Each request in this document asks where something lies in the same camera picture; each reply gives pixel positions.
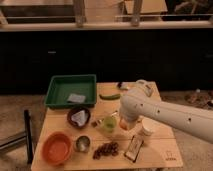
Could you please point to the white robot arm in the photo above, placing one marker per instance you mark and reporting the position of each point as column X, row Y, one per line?
column 138, row 101

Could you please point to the green plastic cup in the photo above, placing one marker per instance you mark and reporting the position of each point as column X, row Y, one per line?
column 109, row 124

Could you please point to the dark brown bowl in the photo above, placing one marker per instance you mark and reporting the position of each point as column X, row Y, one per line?
column 75, row 110

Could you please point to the grey sponge in tray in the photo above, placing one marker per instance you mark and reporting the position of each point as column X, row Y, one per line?
column 76, row 98

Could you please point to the white plastic cup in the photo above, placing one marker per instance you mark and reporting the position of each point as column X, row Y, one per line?
column 148, row 126

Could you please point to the small metal cup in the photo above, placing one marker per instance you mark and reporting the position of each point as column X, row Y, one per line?
column 82, row 144

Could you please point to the white crumpled paper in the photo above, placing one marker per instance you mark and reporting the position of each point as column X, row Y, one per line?
column 79, row 117

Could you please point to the metal spoon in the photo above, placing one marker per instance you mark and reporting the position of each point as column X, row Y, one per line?
column 99, row 121

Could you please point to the green plastic tray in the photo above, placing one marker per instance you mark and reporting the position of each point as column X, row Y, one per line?
column 62, row 86

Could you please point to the orange plastic bowl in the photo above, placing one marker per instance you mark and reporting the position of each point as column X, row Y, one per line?
column 57, row 148

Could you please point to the small brown cube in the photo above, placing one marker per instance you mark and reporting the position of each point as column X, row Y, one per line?
column 94, row 123

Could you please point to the red yellow apple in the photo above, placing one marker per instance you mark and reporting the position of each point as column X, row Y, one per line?
column 123, row 124

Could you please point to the bunch of dark grapes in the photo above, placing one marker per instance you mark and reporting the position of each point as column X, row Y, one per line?
column 106, row 149

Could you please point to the black metal stand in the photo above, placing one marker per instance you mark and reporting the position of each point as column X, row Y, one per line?
column 29, row 142

